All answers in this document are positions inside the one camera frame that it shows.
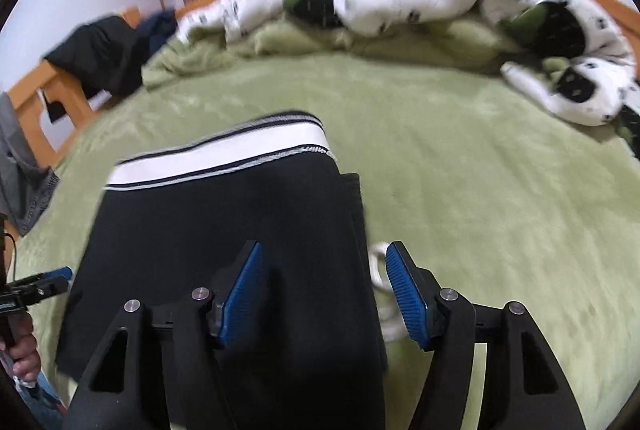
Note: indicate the person's leg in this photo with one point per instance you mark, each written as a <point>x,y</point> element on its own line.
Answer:
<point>45,405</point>

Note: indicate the green fleece bed cover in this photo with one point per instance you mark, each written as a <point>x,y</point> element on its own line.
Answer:
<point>475,190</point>

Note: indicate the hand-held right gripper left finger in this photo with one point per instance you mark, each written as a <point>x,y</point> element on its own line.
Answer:
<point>240,300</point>

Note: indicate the wooden bed frame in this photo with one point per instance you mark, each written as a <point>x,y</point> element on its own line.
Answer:
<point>32,119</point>

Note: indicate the dark blue garment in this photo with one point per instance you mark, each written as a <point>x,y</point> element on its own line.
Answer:
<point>157,27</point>

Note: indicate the black pants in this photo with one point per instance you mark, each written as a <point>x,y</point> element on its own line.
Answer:
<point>200,220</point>

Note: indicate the black jacket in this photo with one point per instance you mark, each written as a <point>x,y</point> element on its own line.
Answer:
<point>100,49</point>

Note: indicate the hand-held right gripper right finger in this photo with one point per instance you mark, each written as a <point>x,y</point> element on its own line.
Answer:
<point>405,295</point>

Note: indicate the grey jeans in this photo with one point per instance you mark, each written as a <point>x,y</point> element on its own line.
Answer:
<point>20,169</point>

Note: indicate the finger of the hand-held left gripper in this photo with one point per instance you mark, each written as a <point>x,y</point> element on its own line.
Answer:
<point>57,272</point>
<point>47,287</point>

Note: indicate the person's left hand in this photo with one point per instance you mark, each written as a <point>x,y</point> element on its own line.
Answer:
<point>25,355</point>

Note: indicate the crumpled green blanket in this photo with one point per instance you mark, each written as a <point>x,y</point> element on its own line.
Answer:
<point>300,39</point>

